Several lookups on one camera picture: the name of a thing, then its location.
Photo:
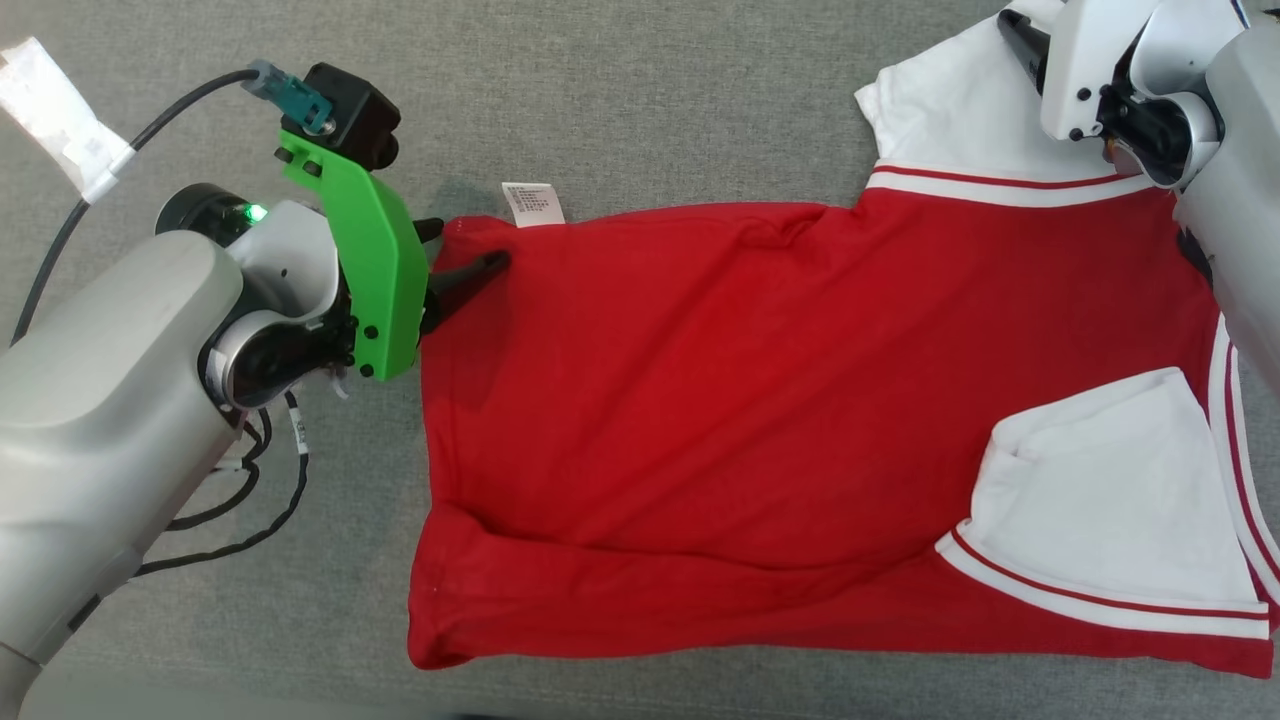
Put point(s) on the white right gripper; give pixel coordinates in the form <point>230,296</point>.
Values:
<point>1085,50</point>

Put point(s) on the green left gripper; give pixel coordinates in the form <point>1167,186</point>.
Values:
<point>385,280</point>

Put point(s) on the red shirt white sleeves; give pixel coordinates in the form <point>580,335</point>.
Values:
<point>700,400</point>

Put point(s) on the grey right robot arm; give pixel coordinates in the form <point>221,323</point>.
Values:
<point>1240,150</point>

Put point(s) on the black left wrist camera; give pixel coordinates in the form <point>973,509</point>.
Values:
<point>350,115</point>

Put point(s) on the teal left camera connector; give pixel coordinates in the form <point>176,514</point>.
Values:
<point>290,95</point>

